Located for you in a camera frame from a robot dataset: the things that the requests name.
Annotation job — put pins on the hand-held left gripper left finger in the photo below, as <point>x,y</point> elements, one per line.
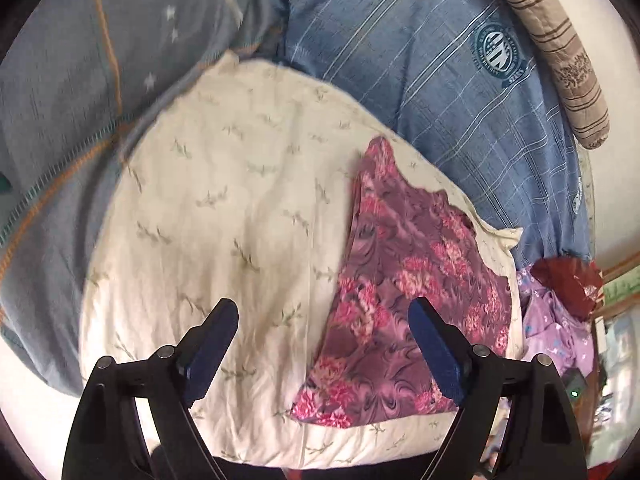
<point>210,352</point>

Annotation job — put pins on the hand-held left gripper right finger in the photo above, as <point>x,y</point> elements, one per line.
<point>440,355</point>

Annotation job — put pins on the maroon floral shirt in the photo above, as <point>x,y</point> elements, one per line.
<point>395,270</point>

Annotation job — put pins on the lilac floral garment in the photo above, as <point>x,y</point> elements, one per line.
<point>555,330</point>

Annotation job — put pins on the black device with green light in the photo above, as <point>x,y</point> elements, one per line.
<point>576,384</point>

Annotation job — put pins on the white leaf print blanket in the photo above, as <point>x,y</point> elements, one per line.
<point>225,210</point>

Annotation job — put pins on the dark red garment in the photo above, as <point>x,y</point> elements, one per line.
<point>570,285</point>

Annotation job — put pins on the blue plaid quilt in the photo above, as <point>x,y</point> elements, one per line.
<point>410,60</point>

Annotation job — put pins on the grey star print pillow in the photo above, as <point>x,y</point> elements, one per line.
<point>100,60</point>

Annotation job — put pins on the beige striped pillow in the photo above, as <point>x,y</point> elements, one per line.
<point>560,40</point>

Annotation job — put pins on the wooden picture frame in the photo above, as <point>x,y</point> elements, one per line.
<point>617,272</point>

